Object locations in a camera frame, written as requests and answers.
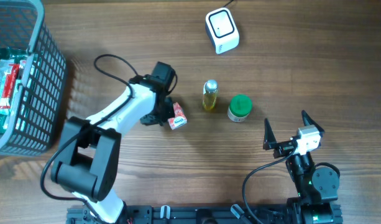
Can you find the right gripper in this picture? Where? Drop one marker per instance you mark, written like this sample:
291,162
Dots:
270,139

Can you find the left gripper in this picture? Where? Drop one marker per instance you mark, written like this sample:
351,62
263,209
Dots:
168,114

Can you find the small red white carton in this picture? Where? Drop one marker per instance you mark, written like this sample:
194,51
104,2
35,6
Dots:
179,118

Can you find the yellow dish soap bottle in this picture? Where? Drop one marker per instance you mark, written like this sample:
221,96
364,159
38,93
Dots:
210,94

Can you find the green lid white jar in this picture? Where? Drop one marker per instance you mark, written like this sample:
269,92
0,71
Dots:
239,108

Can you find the green foil packet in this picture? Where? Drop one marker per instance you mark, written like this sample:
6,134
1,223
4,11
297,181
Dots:
13,54

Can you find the red white snack packet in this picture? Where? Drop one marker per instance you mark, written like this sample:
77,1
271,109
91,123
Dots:
9,71

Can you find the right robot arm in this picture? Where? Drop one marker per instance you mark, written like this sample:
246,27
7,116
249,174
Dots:
316,183

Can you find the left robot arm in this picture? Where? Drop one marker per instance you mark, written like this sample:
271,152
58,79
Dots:
87,158

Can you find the white barcode scanner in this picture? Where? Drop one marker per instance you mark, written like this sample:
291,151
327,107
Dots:
222,30

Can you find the grey plastic mesh basket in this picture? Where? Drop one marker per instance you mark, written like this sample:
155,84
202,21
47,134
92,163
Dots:
35,109

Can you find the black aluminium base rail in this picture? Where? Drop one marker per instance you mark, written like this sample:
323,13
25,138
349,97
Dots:
266,213

